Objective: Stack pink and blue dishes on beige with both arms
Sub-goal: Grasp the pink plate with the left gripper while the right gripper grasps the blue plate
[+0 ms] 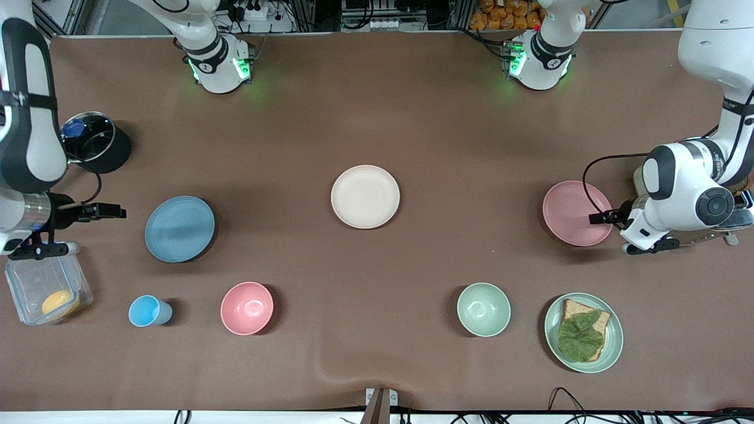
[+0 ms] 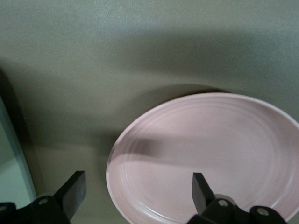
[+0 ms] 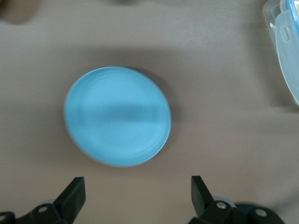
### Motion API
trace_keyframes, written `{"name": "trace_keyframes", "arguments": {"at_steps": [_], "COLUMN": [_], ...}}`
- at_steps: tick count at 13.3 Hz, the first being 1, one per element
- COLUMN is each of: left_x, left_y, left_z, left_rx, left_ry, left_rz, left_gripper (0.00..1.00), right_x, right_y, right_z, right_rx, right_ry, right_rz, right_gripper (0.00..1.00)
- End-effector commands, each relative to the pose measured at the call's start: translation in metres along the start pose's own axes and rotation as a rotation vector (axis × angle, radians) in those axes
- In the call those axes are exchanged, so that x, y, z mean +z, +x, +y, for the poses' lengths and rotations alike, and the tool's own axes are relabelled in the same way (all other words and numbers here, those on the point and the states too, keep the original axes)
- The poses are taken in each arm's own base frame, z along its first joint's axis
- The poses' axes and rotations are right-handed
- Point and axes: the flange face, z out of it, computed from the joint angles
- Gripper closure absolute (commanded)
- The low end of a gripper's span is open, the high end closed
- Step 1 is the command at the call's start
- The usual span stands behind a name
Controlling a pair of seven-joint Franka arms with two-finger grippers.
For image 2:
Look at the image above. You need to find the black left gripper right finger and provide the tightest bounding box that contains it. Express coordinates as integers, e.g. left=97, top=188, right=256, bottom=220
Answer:
left=186, top=172, right=288, bottom=224

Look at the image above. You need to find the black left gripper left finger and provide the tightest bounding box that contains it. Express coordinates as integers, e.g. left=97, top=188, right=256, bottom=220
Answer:
left=0, top=170, right=87, bottom=224

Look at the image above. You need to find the pink plate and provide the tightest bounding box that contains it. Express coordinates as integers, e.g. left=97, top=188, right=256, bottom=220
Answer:
left=106, top=92, right=299, bottom=224

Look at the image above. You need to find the brown table cover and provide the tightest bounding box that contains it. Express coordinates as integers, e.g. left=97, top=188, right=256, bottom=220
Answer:
left=0, top=0, right=299, bottom=224

